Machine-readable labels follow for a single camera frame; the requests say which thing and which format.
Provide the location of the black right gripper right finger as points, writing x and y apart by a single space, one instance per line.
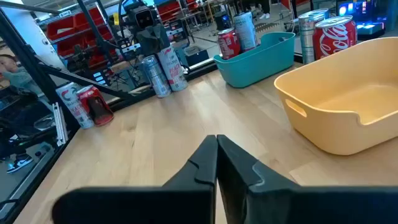
311 205

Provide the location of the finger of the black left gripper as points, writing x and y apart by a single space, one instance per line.
161 40
145 42

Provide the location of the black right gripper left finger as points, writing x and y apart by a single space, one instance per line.
186 202

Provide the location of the red Coca-Cola can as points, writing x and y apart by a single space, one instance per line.
228 45
96 105
334 37

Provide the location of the light blue slim drink can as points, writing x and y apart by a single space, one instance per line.
245 31

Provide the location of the yellow plastic bin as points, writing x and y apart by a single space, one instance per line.
342 124

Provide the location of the teal plastic bin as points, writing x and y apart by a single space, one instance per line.
255 68

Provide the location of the dark blue box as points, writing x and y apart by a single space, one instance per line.
196 56

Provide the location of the black computer tower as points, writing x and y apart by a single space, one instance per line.
222 21

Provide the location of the shelf with red bins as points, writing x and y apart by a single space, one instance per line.
68 31

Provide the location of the person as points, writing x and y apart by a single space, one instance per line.
12 74

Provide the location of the person's shoe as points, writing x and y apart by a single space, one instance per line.
19 162

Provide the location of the computer with blue lights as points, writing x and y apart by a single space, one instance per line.
357 12

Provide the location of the black aluminium table frame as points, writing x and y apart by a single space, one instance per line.
202 71

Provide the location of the silver aluminium bracket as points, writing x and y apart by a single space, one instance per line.
60 124

